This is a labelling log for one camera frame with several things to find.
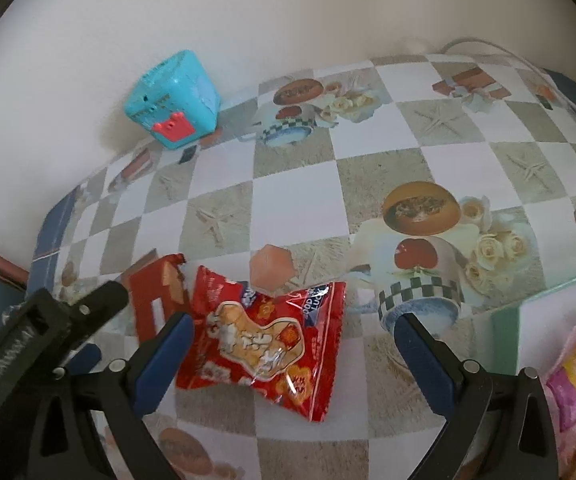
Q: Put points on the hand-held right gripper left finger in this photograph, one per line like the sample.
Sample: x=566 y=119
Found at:
x=163 y=365

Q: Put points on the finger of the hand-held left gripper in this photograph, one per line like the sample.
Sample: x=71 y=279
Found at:
x=103 y=300
x=88 y=357

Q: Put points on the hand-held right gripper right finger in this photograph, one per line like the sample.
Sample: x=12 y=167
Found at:
x=425 y=365

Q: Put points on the dark red snack packet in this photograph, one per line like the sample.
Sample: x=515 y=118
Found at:
x=153 y=290

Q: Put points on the teal shallow cardboard box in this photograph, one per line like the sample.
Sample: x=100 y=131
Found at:
x=505 y=335

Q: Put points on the red printed snack packet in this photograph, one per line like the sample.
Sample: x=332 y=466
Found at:
x=268 y=345

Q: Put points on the pink snack packet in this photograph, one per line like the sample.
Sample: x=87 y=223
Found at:
x=567 y=385

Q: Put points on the checkered printed tablecloth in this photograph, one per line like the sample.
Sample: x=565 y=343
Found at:
x=293 y=200

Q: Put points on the teal toy box red crown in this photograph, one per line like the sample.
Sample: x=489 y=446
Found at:
x=173 y=95

